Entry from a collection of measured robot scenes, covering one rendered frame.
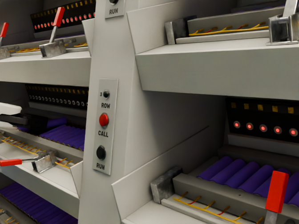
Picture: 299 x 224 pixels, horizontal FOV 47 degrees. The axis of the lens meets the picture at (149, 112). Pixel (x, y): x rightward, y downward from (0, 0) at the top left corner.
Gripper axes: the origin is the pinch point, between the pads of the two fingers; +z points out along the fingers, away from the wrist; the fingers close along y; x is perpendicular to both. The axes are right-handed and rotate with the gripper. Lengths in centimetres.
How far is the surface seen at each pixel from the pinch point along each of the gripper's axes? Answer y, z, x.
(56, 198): -22.9, -4.6, 10.7
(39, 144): -8.1, -2.1, 3.9
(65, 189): -26.6, -5.6, 8.3
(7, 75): 3.0, -7.1, -8.8
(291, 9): -59, -8, -15
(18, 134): 3.6, -1.8, 3.4
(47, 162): -16.4, -4.0, 6.0
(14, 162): -16.0, -9.7, 6.7
